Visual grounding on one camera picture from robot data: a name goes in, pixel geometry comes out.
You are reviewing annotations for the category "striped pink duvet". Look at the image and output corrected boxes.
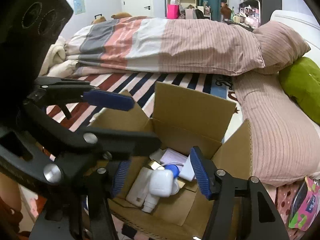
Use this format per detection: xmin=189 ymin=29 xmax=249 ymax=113
xmin=65 ymin=16 xmax=265 ymax=76

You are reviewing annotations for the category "cream fleece blanket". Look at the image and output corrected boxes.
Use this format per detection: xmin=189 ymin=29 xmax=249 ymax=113
xmin=39 ymin=36 xmax=77 ymax=78

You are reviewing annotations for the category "blue wall poster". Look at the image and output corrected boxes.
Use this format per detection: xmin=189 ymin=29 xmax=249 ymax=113
xmin=73 ymin=0 xmax=86 ymax=15

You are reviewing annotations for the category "white headboard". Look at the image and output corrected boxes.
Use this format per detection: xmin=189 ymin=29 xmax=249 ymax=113
xmin=270 ymin=10 xmax=320 ymax=66

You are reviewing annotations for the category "person's left hand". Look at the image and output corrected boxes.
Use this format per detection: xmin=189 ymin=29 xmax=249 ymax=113
xmin=0 ymin=173 xmax=23 ymax=224

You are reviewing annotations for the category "white earbuds case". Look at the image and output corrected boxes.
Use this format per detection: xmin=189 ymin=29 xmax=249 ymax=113
xmin=149 ymin=170 xmax=174 ymax=197

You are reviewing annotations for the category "striped plush bed blanket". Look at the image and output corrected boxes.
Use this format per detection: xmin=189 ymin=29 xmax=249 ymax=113
xmin=46 ymin=73 xmax=238 ymax=132

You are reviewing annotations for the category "brown plush bear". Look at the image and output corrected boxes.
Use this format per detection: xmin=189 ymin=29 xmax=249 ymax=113
xmin=111 ymin=12 xmax=132 ymax=20

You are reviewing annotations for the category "dark bookshelf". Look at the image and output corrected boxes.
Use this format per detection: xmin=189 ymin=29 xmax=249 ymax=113
xmin=238 ymin=0 xmax=283 ymax=29

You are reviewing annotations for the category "lilac rectangular box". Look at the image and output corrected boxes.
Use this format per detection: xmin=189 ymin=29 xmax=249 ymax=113
xmin=160 ymin=148 xmax=188 ymax=166

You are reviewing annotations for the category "colourful snack pouch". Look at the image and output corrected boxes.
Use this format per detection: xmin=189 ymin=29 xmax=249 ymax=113
xmin=289 ymin=177 xmax=319 ymax=231

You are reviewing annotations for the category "white small bottle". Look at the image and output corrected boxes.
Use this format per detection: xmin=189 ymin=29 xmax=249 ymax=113
xmin=142 ymin=193 xmax=160 ymax=213

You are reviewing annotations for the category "brown cardboard box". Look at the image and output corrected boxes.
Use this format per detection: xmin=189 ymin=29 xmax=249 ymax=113
xmin=91 ymin=82 xmax=252 ymax=239

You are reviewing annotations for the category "green plush toy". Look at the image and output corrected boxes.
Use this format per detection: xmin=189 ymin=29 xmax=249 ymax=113
xmin=279 ymin=57 xmax=320 ymax=124

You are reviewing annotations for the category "white rectangular case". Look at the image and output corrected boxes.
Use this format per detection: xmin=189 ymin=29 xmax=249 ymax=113
xmin=126 ymin=167 xmax=153 ymax=207

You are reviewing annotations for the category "pink ribbed pillow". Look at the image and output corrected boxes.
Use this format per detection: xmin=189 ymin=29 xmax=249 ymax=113
xmin=253 ymin=21 xmax=310 ymax=75
xmin=233 ymin=71 xmax=319 ymax=187

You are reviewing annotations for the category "pink gift bag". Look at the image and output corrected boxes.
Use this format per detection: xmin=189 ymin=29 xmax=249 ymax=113
xmin=167 ymin=4 xmax=180 ymax=20

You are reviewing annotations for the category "white square charger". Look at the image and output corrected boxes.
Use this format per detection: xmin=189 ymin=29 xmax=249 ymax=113
xmin=178 ymin=157 xmax=195 ymax=181

